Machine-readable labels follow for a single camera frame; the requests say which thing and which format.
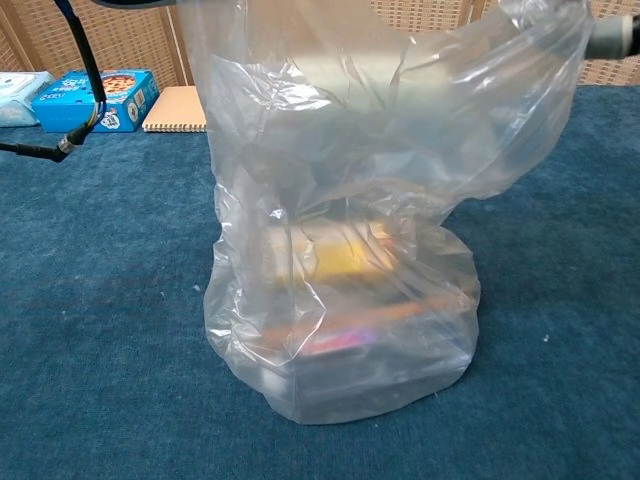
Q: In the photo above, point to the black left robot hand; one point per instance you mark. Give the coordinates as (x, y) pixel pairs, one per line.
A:
(135, 2)

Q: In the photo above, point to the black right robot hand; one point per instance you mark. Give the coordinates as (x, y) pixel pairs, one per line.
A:
(612, 37)

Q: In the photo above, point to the clear plastic bag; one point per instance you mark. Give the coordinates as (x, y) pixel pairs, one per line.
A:
(375, 175)

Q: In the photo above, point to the wooden rattan folding screen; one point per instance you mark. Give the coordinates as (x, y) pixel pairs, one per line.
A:
(125, 45)

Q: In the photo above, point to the kraft spiral notebook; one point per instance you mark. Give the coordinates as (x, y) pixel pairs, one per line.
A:
(175, 110)

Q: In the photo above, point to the blue cookie box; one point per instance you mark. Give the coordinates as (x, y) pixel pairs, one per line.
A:
(75, 112)

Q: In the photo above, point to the light blue wet wipes pack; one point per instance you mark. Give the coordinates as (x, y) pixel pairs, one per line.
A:
(17, 100)

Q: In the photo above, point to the blue carpet table cover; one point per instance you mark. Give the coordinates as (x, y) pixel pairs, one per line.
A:
(75, 325)

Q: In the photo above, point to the yellow snack package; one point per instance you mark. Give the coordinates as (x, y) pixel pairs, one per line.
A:
(340, 260)

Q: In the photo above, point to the dark box with pink label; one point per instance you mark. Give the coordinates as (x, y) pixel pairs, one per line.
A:
(380, 380)

